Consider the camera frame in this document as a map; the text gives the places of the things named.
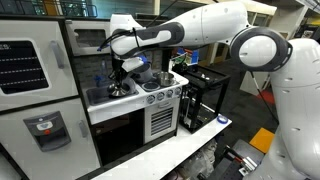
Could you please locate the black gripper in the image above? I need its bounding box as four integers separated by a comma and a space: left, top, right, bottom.
111, 56, 130, 90

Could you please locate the silver pot lid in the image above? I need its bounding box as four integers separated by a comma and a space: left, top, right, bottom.
106, 83, 131, 99

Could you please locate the grey toy pot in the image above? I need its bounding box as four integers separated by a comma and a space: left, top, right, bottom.
132, 63, 155, 84

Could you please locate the grey toy sink basin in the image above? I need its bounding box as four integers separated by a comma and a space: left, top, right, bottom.
85, 77, 140, 107

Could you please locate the silver pot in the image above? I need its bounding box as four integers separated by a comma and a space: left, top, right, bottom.
155, 71, 177, 88

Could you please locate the silver toy faucet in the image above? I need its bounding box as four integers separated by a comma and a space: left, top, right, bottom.
99, 59, 109, 82

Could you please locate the white toy kitchen unit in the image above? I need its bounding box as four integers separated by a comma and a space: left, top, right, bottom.
0, 14, 190, 180

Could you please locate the round black stove burner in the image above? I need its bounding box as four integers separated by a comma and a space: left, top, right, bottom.
140, 81, 161, 93

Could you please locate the silver toy microwave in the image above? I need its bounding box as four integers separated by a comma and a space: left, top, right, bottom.
65, 19, 113, 57

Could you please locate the white toy oven door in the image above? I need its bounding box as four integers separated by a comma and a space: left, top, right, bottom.
143, 97, 181, 145

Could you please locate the white fridge door with window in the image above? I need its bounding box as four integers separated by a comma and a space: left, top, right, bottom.
0, 19, 79, 113

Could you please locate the grey toy water dispenser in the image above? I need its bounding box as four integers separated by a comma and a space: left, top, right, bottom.
22, 110, 72, 153

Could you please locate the blue tape roll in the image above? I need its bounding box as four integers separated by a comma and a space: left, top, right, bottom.
216, 114, 230, 125

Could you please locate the clear plastic bag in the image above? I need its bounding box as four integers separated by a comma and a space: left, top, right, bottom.
181, 139, 218, 180

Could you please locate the white fridge door with dispenser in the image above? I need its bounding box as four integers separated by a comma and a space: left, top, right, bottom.
0, 98, 101, 180

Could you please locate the white cabinet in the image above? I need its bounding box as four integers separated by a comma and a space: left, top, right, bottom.
239, 70, 274, 97

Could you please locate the red floor mat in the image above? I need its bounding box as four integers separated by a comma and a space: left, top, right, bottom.
256, 89, 277, 106

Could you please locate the metal table clamp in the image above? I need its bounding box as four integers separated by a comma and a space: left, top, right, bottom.
225, 145, 258, 177

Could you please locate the orange floor square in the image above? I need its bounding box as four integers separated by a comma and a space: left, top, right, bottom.
248, 126, 278, 155

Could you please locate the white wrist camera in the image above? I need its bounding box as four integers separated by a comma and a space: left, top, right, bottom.
121, 55, 147, 73

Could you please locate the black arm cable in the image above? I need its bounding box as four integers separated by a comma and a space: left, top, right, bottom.
97, 27, 142, 53

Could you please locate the black metal frame stand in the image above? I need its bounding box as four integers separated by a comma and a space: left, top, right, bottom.
178, 64, 231, 135

